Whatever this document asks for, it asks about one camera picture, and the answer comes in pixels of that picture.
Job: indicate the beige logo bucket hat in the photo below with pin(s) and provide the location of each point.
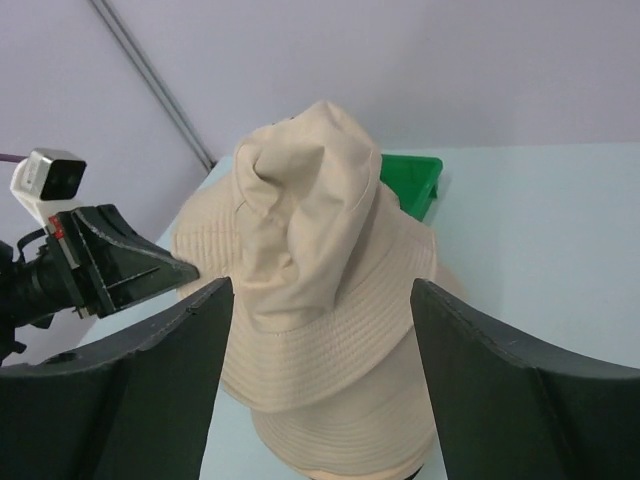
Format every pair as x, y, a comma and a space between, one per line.
350, 425

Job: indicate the green plastic tray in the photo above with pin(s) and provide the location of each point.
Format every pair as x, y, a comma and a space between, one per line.
414, 180

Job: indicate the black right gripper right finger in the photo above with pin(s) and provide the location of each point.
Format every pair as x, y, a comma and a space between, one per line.
508, 405

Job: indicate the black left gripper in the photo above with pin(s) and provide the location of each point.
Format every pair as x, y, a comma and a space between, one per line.
101, 266

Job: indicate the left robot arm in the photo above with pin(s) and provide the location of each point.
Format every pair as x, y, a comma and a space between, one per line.
24, 269

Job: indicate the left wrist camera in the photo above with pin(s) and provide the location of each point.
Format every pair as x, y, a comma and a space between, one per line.
47, 182

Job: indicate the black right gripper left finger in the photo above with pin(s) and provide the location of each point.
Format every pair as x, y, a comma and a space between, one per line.
134, 405

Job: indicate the aluminium frame post left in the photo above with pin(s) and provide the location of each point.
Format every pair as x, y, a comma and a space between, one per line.
141, 62

